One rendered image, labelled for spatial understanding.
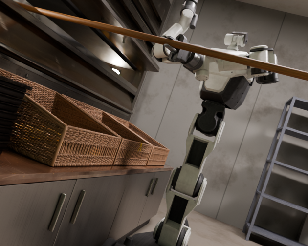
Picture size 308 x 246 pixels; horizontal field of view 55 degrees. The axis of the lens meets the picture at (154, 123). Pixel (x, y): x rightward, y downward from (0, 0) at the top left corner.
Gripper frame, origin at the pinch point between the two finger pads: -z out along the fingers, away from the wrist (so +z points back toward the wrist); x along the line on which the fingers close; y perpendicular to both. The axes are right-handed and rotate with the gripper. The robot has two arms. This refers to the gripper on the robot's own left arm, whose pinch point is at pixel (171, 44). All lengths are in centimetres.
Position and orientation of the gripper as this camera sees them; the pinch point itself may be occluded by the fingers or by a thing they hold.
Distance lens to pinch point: 130.2
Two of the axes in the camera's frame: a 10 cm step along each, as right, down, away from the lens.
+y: -6.4, -2.0, 7.4
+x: -3.5, 9.4, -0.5
